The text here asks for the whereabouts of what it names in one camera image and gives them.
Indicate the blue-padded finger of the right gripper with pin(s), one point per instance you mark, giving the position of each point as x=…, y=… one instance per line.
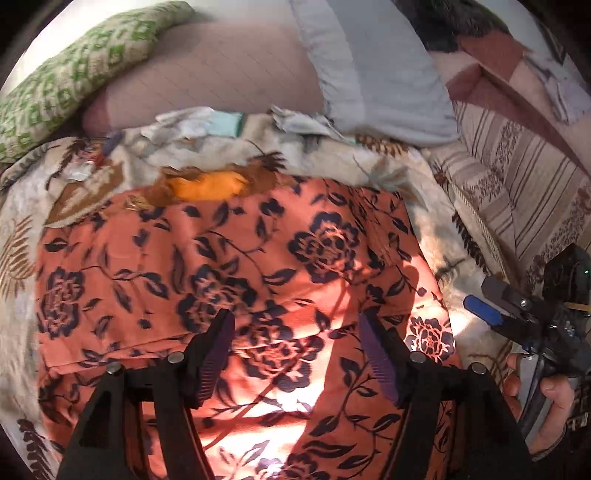
x=483, y=310

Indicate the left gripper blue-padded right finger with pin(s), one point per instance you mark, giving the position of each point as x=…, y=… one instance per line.
x=486, y=444

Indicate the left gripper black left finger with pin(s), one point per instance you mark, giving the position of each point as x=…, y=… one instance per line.
x=107, y=442

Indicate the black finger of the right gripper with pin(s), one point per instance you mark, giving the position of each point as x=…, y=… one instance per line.
x=506, y=297

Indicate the orange floral blouse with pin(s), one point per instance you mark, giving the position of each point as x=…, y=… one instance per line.
x=296, y=265

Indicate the person's right hand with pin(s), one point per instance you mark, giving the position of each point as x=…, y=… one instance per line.
x=557, y=390

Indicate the striped beige pillow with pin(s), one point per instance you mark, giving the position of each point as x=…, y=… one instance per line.
x=522, y=200

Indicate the pink brown patchwork quilt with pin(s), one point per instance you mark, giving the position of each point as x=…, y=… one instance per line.
x=490, y=72

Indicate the grey-blue pillow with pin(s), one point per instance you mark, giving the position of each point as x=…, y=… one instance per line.
x=375, y=74

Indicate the grey crumpled cloth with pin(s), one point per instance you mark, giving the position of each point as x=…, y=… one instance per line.
x=291, y=121

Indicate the dark fuzzy cushion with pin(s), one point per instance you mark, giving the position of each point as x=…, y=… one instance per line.
x=439, y=23

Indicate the small pen and wrapper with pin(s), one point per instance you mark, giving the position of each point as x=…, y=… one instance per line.
x=86, y=155

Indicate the white leaf-print blanket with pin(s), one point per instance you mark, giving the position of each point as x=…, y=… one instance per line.
x=35, y=197

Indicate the white glove with teal cuff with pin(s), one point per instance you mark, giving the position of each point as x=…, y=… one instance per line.
x=193, y=123

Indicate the green checkered pillow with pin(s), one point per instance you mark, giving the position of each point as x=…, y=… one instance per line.
x=50, y=95

